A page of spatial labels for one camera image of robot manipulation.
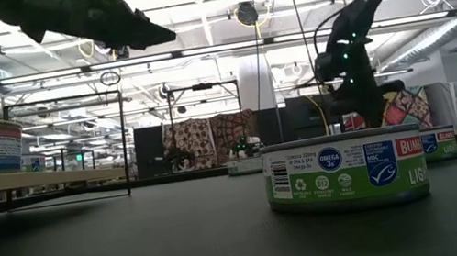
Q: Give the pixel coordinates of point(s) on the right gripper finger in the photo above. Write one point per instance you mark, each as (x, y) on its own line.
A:
(376, 112)

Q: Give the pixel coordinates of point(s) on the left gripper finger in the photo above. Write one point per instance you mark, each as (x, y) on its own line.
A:
(143, 35)

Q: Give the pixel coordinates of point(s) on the black screen panel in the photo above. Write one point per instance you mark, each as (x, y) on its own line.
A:
(149, 146)

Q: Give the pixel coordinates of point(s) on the long ceiling light rail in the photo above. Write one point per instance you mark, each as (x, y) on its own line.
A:
(197, 51)

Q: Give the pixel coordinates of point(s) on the red patterned cloth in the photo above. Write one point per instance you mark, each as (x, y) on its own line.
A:
(233, 127)
(192, 136)

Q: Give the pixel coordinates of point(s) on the dark table mat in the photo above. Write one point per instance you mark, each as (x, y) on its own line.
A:
(138, 254)

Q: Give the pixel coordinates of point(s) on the black metal rack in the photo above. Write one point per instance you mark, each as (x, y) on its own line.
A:
(201, 86)

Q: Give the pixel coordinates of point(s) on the Bumble Bee tuna can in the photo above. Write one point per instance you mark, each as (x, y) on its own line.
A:
(35, 164)
(441, 146)
(244, 167)
(343, 174)

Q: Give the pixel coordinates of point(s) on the wooden shelf with black frame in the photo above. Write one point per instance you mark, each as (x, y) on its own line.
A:
(55, 175)

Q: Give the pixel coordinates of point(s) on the colourful patchwork quilt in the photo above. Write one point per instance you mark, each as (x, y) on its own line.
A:
(410, 104)

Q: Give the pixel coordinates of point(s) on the narrow black monitor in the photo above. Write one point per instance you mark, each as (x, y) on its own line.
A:
(268, 126)

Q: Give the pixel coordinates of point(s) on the distant black robot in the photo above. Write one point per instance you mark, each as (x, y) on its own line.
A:
(176, 159)
(243, 148)

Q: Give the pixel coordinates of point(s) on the wide black monitor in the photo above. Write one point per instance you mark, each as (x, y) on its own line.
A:
(301, 116)

